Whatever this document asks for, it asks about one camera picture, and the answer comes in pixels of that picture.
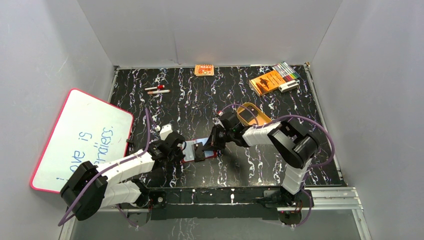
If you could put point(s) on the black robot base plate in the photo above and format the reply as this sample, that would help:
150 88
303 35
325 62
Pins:
263 202

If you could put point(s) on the pink framed whiteboard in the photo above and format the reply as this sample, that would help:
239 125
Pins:
87 129

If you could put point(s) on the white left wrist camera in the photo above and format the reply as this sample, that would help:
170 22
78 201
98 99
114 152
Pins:
164 131

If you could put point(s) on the orange white marker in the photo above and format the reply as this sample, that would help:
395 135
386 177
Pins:
158 92

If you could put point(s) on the white whiteboard eraser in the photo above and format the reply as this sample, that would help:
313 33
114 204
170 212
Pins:
288 86

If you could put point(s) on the yellow oval tray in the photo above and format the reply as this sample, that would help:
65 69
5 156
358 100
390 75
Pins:
260 120

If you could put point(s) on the pack of coloured markers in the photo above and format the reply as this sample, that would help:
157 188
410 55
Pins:
286 71

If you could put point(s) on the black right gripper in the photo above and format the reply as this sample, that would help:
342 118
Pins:
214 144

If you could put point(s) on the small orange notepad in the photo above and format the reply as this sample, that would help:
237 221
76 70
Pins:
204 70

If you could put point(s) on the red leather card holder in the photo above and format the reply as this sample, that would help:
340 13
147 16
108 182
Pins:
193 151

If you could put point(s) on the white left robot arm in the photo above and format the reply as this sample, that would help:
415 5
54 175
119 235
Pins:
95 186

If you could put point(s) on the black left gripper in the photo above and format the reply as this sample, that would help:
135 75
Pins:
180 149

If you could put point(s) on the orange book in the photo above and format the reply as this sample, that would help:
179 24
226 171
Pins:
266 83

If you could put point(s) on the red capped marker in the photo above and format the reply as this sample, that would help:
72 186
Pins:
158 87

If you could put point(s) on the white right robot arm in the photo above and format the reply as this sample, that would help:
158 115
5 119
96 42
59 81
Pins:
296 146

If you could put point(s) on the black card in tray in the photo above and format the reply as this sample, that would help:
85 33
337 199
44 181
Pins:
249 114

